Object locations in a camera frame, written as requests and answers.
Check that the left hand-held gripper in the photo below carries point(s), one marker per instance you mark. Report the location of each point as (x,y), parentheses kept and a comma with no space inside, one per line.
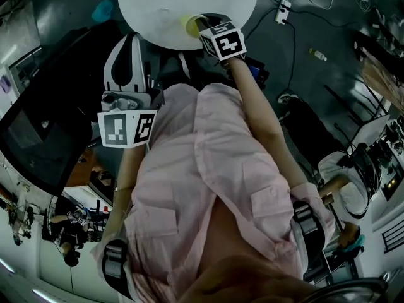
(116,128)

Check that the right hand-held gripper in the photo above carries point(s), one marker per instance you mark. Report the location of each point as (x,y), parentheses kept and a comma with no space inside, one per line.
(228,44)

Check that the yellow plastic cup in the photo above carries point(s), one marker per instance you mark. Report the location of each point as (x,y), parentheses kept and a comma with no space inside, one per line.
(189,25)

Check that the person's left forearm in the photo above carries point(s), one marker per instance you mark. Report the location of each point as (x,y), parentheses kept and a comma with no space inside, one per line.
(124,175)

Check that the person's right forearm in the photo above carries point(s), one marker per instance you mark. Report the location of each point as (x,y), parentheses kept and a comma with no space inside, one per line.
(262,115)

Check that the white power strip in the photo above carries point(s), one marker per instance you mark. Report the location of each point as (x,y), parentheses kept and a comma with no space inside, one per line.
(283,11)

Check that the teal bag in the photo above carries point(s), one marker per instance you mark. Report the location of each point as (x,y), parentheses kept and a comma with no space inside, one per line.
(103,10)

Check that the black mesh office chair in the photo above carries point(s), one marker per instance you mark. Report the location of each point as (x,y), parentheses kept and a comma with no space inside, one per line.
(47,122)

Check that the small yellow bottle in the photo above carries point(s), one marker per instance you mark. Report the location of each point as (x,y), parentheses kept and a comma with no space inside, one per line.
(318,55)

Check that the brown wooden cabinet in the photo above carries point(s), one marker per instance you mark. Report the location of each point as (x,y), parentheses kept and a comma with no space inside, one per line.
(85,169)

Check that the purple cloth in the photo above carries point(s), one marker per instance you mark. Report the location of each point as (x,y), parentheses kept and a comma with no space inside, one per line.
(4,83)

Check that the pink shirt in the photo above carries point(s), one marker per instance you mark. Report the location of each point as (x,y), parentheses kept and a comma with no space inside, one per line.
(195,175)

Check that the black hard-shell backpack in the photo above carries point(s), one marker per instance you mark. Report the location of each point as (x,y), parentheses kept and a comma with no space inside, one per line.
(367,169)

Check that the person's head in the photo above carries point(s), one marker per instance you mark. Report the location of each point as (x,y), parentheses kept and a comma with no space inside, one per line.
(246,279)

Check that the dark headset rim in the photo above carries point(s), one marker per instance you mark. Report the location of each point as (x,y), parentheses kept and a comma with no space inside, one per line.
(347,290)

